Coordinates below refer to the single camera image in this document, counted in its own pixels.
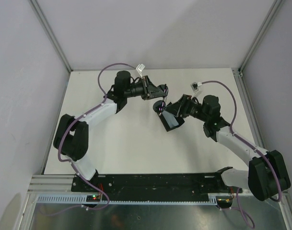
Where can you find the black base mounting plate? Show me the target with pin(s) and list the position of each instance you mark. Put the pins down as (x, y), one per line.
(210, 182)

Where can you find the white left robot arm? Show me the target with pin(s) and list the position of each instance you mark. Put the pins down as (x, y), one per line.
(72, 134)

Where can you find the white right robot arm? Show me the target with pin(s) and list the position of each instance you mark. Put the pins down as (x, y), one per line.
(266, 177)

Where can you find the dark aviator sunglasses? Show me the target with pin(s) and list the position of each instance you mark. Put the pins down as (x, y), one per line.
(161, 99)

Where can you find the aluminium frame rail right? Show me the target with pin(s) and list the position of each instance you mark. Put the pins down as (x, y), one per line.
(248, 107)

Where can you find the white slotted cable duct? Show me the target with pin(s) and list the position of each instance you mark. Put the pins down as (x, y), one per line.
(210, 200)

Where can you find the aluminium frame post right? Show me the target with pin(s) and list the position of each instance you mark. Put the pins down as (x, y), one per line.
(269, 19)

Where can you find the aluminium frame post left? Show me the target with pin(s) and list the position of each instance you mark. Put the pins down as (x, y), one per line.
(49, 33)

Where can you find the black glasses case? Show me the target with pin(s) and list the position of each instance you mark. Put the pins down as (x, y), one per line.
(162, 119)

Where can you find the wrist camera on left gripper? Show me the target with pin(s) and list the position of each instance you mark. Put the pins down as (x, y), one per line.
(140, 67)

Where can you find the aluminium frame post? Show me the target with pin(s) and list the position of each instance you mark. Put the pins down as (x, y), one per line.
(269, 19)
(49, 33)

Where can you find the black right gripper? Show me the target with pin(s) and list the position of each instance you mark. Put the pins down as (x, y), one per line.
(186, 100)

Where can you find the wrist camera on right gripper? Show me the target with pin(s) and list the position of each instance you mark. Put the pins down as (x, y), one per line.
(197, 88)

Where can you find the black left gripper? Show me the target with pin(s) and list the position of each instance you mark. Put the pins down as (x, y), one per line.
(149, 89)

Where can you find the light blue cleaning cloth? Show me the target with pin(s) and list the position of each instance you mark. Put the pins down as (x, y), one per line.
(170, 120)

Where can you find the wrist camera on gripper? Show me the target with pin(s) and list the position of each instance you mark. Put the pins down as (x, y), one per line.
(140, 67)
(197, 88)

